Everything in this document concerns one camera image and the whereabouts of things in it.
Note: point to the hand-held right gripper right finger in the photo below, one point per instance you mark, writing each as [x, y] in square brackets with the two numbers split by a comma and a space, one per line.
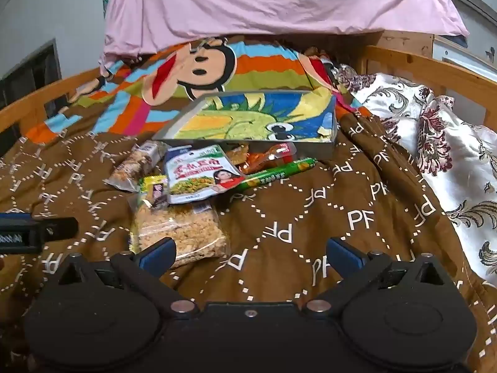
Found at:
[345, 254]

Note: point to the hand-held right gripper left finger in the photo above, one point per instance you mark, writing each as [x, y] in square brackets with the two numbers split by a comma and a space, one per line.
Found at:
[159, 254]

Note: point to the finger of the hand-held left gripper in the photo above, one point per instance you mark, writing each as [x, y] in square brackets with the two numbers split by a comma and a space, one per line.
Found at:
[58, 227]

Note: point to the clear rice cracker packet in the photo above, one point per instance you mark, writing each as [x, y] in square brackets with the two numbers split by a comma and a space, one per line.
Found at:
[182, 233]

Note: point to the yellow green snack packet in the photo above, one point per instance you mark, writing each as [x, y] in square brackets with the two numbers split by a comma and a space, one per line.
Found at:
[153, 184]

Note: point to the clear nut bar packet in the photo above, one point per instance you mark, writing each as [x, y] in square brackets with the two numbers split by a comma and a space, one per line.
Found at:
[132, 163]

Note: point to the green sausage stick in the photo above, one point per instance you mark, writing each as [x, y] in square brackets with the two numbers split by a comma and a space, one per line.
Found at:
[279, 171]

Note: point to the orange chicken feet packet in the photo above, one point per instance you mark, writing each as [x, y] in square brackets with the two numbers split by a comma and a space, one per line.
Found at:
[271, 157]

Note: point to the crinkled gold snack packet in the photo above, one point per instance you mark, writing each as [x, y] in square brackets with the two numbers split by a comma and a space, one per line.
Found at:
[237, 152]

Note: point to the metal box with cartoon lining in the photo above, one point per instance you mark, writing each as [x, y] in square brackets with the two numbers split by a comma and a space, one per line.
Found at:
[248, 120]

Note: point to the brown monkey printed blanket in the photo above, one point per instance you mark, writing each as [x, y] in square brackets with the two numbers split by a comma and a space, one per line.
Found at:
[310, 221]

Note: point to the white floral quilt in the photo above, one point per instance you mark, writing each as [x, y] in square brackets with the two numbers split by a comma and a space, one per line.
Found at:
[458, 155]

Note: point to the dark window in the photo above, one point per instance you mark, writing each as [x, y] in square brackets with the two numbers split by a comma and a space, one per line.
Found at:
[31, 77]

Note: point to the red patterned cloth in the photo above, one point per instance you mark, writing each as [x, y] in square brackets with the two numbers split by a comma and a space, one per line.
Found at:
[322, 66]

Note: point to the teal cloth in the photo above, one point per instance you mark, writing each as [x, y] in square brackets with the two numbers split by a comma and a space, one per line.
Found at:
[106, 6]

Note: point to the pink bed sheet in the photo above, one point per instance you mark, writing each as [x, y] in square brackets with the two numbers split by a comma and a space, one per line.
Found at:
[271, 0]

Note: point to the wooden bed frame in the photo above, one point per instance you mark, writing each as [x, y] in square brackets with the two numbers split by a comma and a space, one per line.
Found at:
[407, 60]

